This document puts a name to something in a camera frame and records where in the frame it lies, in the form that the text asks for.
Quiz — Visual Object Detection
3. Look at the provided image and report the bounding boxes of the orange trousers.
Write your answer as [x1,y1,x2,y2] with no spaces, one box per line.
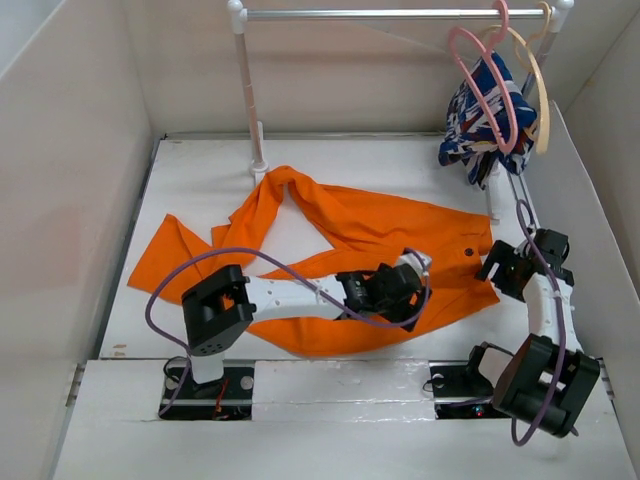
[126,164,501,358]

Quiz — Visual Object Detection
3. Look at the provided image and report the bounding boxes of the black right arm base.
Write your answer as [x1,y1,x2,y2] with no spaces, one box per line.
[423,360,507,420]

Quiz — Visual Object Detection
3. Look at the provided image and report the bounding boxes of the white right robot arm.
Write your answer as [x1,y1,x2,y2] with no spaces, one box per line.
[462,229,600,438]

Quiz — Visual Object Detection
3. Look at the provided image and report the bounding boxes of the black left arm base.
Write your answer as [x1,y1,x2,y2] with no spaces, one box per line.
[158,356,256,422]

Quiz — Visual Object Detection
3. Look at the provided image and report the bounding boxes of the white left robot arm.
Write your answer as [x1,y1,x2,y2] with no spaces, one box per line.
[181,249,432,397]

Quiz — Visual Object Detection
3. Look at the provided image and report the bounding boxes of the pink hanger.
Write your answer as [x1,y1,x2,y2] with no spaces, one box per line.
[447,0,520,155]

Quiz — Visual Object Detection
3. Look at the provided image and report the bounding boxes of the beige hanger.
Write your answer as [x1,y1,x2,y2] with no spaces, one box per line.
[472,1,553,155]

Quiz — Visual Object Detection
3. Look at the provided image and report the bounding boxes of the white foam board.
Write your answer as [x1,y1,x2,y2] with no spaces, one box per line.
[523,101,639,370]

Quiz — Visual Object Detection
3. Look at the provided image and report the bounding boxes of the blue patterned garment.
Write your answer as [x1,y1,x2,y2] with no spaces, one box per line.
[438,52,538,189]

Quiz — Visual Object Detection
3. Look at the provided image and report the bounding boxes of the white clothes rack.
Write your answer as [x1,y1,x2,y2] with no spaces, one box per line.
[226,0,576,224]

